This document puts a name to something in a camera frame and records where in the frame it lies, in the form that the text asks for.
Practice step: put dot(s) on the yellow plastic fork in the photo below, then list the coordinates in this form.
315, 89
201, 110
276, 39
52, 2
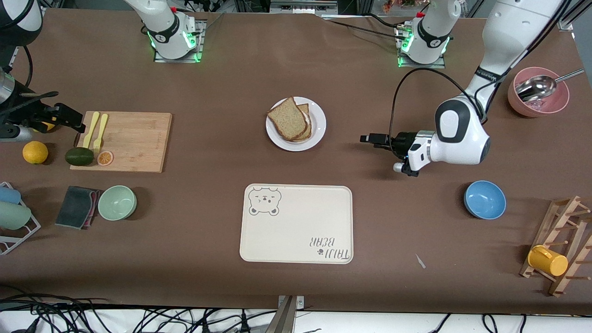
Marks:
101, 129

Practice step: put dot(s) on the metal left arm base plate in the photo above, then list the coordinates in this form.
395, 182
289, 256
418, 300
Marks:
441, 65

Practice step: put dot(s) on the yellow mug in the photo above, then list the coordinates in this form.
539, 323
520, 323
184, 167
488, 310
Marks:
548, 261

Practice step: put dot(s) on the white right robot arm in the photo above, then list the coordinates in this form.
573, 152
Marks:
164, 27

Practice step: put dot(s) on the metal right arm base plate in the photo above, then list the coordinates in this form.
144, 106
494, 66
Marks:
200, 51

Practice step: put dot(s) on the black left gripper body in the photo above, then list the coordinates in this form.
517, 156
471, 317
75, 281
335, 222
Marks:
405, 140

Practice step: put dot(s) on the dark grey folded cloth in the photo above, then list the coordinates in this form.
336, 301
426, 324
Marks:
74, 207

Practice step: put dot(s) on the plain brown bread slice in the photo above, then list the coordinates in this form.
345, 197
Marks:
286, 120

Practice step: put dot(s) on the pink bowl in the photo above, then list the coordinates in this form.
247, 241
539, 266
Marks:
559, 99

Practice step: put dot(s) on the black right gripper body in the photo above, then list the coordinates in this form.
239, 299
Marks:
28, 116

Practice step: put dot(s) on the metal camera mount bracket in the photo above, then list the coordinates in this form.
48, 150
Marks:
284, 319

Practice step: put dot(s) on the small white paper scrap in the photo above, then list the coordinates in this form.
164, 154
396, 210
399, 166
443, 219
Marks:
420, 261

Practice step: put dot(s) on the wooden mug rack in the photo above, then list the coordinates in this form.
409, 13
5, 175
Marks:
552, 228

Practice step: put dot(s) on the pale green bowl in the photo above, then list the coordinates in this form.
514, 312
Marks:
116, 202

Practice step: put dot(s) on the light blue cup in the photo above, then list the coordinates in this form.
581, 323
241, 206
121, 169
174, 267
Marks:
9, 195

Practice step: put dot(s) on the cream bear print tray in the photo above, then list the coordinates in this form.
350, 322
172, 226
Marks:
296, 222

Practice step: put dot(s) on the yellow plastic knife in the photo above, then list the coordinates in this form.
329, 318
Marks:
91, 127

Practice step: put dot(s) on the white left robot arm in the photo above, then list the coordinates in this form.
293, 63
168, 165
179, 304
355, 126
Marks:
462, 134

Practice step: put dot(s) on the pale green cup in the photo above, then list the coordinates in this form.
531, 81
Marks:
14, 215

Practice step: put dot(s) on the round white plate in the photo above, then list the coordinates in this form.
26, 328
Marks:
319, 125

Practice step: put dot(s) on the oval yellow lemon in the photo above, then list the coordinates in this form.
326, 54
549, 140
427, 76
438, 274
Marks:
50, 127

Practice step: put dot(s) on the aluminium frame rail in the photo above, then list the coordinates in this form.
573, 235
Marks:
303, 7

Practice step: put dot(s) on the dark green avocado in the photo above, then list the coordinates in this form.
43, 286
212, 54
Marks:
79, 156

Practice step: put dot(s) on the metal scoop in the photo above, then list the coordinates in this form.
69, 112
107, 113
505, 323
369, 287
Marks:
536, 87

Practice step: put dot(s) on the wooden cutting board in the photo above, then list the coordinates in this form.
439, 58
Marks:
134, 143

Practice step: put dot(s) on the orange fruit slice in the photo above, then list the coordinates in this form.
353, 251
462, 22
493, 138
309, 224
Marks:
105, 158

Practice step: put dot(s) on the blue bowl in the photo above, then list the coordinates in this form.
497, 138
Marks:
484, 200

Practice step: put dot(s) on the round yellow citrus fruit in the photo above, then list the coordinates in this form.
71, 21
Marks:
35, 152

